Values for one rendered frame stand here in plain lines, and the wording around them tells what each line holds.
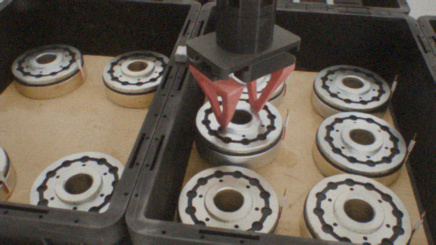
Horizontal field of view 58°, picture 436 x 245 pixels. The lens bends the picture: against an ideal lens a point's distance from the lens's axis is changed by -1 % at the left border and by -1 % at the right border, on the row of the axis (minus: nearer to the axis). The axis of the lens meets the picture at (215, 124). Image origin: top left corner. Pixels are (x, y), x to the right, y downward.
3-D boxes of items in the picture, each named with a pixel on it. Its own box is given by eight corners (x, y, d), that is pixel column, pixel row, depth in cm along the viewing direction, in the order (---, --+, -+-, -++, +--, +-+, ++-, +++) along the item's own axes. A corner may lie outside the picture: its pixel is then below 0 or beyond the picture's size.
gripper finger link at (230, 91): (189, 118, 46) (186, 45, 40) (236, 96, 50) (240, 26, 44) (225, 150, 42) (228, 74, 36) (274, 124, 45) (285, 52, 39)
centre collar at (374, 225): (383, 240, 37) (385, 237, 36) (330, 227, 38) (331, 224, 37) (383, 199, 40) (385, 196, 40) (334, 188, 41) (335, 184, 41)
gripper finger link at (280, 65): (204, 110, 47) (204, 39, 41) (250, 90, 51) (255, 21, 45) (241, 141, 43) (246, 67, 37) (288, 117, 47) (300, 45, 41)
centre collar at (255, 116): (259, 136, 44) (259, 131, 44) (215, 132, 45) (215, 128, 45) (261, 109, 48) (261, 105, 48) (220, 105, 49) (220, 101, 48)
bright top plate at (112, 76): (167, 94, 54) (167, 90, 54) (95, 91, 55) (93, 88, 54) (177, 54, 62) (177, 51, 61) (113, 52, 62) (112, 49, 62)
